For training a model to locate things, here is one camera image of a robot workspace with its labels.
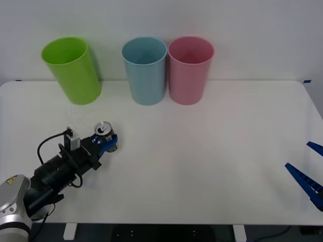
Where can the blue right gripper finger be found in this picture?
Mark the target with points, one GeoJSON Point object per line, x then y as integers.
{"type": "Point", "coordinates": [306, 184]}
{"type": "Point", "coordinates": [316, 148]}

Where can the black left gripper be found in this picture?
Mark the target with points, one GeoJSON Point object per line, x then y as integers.
{"type": "Point", "coordinates": [87, 156]}

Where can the dark drink can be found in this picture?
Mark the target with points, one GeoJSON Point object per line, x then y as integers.
{"type": "Point", "coordinates": [103, 128]}

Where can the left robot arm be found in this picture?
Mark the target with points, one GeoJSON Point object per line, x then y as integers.
{"type": "Point", "coordinates": [50, 174]}

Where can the green plastic bin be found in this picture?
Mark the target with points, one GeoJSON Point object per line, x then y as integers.
{"type": "Point", "coordinates": [73, 75]}

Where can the pale blue plastic bin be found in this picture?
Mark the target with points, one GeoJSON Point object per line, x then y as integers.
{"type": "Point", "coordinates": [147, 80]}

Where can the white table leg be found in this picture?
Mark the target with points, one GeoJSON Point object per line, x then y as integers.
{"type": "Point", "coordinates": [70, 231]}
{"type": "Point", "coordinates": [239, 232]}

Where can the pink plastic bin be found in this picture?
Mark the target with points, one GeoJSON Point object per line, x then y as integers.
{"type": "Point", "coordinates": [188, 80]}

